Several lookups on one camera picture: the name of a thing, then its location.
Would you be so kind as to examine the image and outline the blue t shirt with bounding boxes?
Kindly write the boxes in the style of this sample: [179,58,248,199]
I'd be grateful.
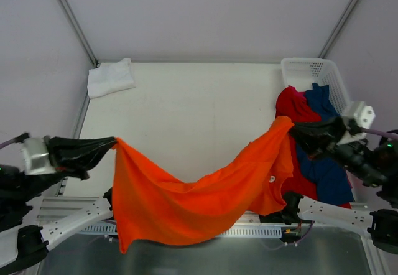
[295,83,354,208]

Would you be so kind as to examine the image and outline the red t shirt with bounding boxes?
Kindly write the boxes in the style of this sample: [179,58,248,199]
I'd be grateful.
[275,85,352,209]

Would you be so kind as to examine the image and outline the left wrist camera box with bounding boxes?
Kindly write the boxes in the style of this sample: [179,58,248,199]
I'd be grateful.
[21,137,55,176]

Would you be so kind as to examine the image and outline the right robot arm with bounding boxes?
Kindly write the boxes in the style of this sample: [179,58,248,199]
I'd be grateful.
[278,116,397,254]

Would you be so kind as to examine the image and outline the aluminium mounting rail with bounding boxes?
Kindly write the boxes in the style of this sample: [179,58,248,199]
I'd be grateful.
[35,177,371,226]

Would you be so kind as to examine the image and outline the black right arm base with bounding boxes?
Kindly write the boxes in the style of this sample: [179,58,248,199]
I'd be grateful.
[258,208,311,225]

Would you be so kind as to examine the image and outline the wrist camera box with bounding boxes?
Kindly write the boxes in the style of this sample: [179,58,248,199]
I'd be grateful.
[21,137,55,176]
[338,101,376,144]

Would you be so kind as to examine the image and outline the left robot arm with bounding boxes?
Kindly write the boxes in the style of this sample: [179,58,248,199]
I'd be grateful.
[1,133,130,274]

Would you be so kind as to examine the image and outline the white plastic basket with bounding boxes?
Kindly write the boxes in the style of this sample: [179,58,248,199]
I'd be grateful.
[280,57,351,114]

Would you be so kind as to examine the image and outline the orange t shirt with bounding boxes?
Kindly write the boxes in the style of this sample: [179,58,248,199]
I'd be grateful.
[112,116,293,253]

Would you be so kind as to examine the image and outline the white slotted cable duct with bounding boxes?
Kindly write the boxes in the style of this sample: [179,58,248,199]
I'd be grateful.
[80,222,282,238]

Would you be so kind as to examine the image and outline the white folded t shirt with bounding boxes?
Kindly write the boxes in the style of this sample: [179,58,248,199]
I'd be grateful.
[87,58,136,99]

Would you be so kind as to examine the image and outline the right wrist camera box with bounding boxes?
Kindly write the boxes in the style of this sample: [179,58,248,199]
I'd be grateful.
[338,101,376,144]

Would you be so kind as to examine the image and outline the magenta garment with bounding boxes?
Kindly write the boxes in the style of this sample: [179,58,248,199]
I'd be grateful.
[297,92,305,99]

